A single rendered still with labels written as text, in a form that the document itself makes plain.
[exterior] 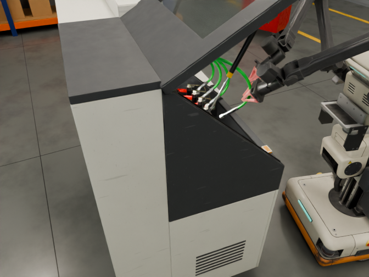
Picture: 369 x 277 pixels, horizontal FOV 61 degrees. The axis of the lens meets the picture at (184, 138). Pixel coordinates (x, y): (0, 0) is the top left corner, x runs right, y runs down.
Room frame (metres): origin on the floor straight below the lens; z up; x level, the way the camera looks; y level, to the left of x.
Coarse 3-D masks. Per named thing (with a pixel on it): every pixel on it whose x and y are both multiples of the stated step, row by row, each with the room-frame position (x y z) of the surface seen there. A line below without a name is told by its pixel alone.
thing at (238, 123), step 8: (224, 104) 1.62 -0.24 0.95; (224, 112) 1.59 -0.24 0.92; (224, 120) 1.58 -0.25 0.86; (232, 120) 1.49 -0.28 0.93; (240, 120) 1.45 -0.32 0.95; (232, 128) 1.48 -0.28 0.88; (240, 128) 1.40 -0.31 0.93; (248, 128) 1.38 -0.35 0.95; (248, 136) 1.31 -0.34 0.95; (256, 136) 1.30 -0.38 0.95; (256, 144) 1.24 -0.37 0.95; (264, 144) 1.24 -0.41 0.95
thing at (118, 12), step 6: (108, 0) 1.82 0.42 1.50; (114, 0) 1.63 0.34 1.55; (120, 0) 1.63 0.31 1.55; (126, 0) 1.63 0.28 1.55; (132, 0) 1.63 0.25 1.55; (138, 0) 1.63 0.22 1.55; (114, 6) 1.63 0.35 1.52; (120, 6) 1.54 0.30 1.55; (126, 6) 1.55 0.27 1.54; (132, 6) 1.56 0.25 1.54; (114, 12) 1.66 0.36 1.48; (120, 12) 1.54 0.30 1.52; (126, 12) 1.54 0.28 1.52
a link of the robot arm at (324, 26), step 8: (320, 0) 1.72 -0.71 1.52; (320, 8) 1.71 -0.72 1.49; (320, 16) 1.69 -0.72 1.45; (328, 16) 1.69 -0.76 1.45; (320, 24) 1.68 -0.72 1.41; (328, 24) 1.67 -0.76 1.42; (320, 32) 1.66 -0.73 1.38; (328, 32) 1.64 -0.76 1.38; (328, 40) 1.61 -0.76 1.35; (336, 64) 1.52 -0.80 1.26
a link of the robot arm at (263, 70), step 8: (264, 64) 1.17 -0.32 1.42; (272, 64) 1.16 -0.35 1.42; (256, 72) 1.17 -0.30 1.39; (264, 72) 1.13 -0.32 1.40; (272, 72) 1.13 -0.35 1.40; (280, 72) 1.15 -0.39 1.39; (264, 80) 1.14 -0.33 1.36; (272, 80) 1.14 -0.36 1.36; (288, 80) 1.11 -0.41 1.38; (296, 80) 1.11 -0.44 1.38
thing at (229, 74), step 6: (252, 36) 1.00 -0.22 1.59; (246, 42) 1.00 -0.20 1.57; (246, 48) 0.99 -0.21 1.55; (240, 54) 0.99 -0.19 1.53; (234, 60) 1.00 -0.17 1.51; (240, 60) 0.99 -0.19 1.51; (234, 66) 0.99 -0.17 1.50; (228, 72) 0.99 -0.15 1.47; (228, 78) 0.99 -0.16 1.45; (216, 96) 0.98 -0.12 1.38; (210, 108) 0.97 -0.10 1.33
